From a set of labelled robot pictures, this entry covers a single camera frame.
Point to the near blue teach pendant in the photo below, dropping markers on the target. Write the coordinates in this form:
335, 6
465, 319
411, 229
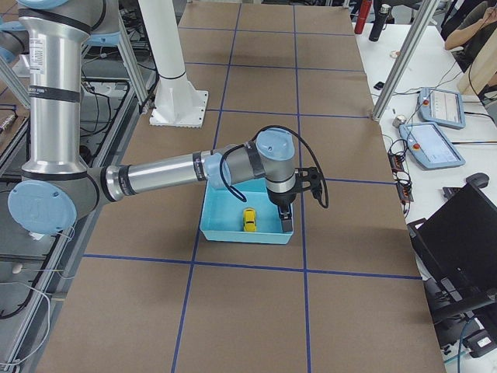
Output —
430, 147

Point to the aluminium frame post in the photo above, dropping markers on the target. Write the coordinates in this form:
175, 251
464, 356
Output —
414, 35

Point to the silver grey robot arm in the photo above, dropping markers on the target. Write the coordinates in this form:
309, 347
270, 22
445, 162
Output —
58, 188

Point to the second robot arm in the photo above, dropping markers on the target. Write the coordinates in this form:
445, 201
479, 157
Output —
15, 40

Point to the red bottle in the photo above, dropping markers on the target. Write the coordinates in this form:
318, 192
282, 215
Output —
364, 11

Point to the yellow beetle toy car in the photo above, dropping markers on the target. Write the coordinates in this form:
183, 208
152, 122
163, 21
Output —
249, 220

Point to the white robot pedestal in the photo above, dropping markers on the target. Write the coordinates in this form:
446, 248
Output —
177, 102

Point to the black monitor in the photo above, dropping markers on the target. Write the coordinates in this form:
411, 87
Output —
457, 245

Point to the blue teach pendant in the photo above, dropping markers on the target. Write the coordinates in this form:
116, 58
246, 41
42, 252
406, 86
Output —
442, 107
430, 147

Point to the far blue teach pendant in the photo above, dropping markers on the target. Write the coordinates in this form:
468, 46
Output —
442, 107

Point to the black bottle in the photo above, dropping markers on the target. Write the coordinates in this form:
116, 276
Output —
379, 23

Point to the small metal cylinder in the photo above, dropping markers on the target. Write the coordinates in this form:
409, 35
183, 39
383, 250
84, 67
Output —
399, 120

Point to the brown paper table mat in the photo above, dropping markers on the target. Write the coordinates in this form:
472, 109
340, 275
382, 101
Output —
343, 295

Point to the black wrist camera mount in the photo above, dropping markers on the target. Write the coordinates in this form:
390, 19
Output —
308, 179

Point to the seated person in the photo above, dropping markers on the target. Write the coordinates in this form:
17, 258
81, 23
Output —
476, 35

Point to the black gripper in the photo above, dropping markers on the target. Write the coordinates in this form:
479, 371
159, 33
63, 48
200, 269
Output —
280, 200

